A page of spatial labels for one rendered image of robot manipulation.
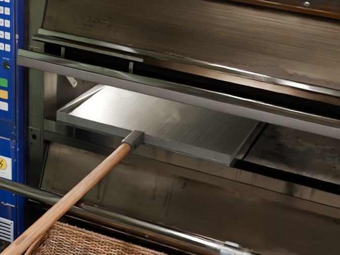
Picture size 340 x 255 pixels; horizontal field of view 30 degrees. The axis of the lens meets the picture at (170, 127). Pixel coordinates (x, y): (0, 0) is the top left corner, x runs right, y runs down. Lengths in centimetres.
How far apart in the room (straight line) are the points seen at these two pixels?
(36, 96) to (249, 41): 68
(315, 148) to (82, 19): 78
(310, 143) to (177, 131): 41
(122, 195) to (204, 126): 33
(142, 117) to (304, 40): 62
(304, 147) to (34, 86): 83
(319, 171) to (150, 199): 50
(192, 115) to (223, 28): 47
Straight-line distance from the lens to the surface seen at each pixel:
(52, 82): 196
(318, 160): 188
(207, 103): 154
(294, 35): 161
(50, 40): 174
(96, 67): 164
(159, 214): 189
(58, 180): 201
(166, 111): 204
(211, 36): 165
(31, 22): 189
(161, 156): 182
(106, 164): 164
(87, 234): 202
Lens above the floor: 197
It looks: 24 degrees down
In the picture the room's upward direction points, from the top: 6 degrees clockwise
